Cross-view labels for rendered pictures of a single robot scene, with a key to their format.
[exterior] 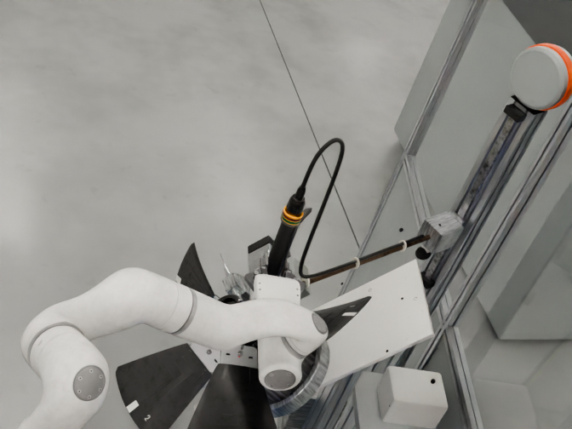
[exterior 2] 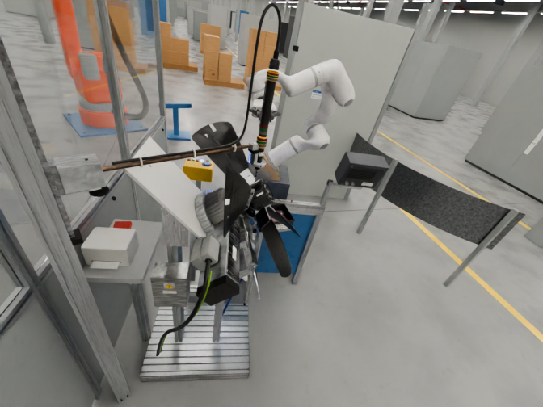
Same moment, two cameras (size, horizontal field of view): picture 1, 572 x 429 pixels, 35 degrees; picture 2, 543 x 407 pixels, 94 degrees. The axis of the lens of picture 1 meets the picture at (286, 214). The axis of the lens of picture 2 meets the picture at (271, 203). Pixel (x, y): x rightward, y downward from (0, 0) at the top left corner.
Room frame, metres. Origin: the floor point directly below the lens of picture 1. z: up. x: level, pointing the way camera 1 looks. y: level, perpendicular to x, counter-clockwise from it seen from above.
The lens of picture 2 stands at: (2.46, 0.14, 1.80)
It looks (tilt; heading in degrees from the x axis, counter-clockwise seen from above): 35 degrees down; 183
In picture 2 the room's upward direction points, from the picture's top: 13 degrees clockwise
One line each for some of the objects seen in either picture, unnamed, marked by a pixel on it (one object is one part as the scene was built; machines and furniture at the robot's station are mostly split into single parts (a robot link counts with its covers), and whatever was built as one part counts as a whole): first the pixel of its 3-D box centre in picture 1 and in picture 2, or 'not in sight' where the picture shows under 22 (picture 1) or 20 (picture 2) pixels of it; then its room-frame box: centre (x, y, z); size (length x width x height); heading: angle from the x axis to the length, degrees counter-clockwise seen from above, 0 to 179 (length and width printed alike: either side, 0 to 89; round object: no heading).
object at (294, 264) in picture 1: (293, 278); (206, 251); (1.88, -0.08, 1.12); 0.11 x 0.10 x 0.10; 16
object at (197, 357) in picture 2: not in sight; (201, 337); (1.66, -0.17, 0.04); 0.62 x 0.46 x 0.08; 106
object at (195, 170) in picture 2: not in sight; (199, 170); (1.21, -0.39, 1.02); 0.16 x 0.10 x 0.11; 106
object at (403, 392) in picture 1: (410, 392); (111, 249); (1.82, -0.52, 0.92); 0.17 x 0.16 x 0.11; 106
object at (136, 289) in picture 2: not in sight; (138, 301); (1.74, -0.51, 0.42); 0.04 x 0.04 x 0.83; 16
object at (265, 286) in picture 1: (276, 300); (263, 108); (1.37, -0.04, 1.50); 0.11 x 0.10 x 0.07; 16
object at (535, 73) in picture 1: (543, 77); not in sight; (2.03, -0.47, 1.88); 0.17 x 0.15 x 0.16; 16
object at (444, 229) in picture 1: (441, 231); (77, 173); (1.96, -0.41, 1.39); 0.10 x 0.07 x 0.08; 141
